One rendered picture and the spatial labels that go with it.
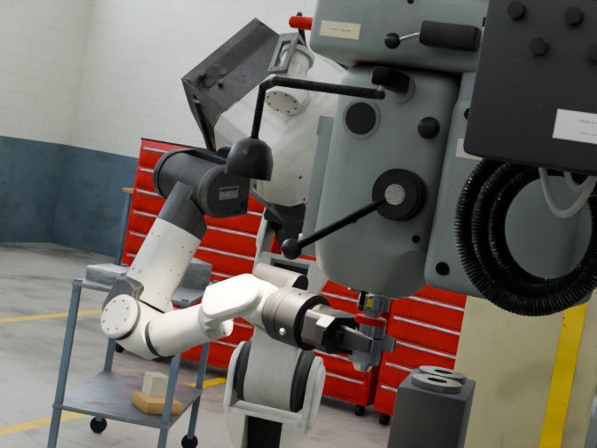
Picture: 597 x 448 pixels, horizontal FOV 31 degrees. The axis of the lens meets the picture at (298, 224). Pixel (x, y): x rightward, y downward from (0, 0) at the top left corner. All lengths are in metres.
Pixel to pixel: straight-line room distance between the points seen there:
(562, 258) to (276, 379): 1.02
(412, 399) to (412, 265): 0.45
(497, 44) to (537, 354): 2.20
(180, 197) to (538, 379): 1.67
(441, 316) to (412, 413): 4.39
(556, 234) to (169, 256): 0.76
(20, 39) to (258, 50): 10.39
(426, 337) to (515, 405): 3.03
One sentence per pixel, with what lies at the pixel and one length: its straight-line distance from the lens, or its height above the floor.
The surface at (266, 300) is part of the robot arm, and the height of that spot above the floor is 1.25.
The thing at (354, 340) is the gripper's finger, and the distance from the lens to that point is 1.56.
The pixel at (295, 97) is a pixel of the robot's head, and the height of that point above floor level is 1.58.
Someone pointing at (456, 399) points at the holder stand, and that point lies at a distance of 1.87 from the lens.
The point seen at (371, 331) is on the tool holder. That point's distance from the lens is 1.56.
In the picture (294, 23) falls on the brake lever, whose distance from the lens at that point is 1.77.
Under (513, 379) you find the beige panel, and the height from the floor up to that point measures 0.94.
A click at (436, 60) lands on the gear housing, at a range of 1.44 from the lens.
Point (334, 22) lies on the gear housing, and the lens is 1.50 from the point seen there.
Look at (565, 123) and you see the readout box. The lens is 1.13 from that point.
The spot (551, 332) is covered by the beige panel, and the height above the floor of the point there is 1.10.
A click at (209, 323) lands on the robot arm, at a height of 1.20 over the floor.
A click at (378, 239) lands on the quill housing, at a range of 1.47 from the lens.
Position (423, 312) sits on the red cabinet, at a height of 0.73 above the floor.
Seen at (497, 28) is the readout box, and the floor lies 1.65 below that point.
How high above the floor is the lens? 1.48
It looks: 3 degrees down
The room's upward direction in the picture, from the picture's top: 10 degrees clockwise
